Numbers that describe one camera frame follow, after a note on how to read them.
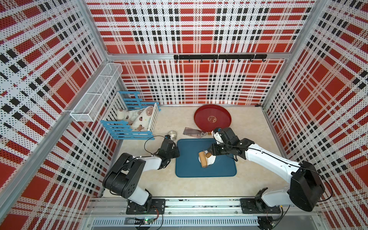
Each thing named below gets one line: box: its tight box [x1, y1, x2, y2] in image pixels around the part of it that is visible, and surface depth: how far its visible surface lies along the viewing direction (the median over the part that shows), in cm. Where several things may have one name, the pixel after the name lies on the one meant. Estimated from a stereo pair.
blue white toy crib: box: [100, 91, 162, 141], surface depth 104 cm
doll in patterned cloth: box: [116, 105, 154, 131], surface depth 107 cm
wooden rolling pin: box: [198, 151, 212, 169], surface depth 89 cm
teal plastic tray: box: [175, 138, 237, 178], surface depth 90 cm
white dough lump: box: [204, 149, 217, 166], surface depth 90 cm
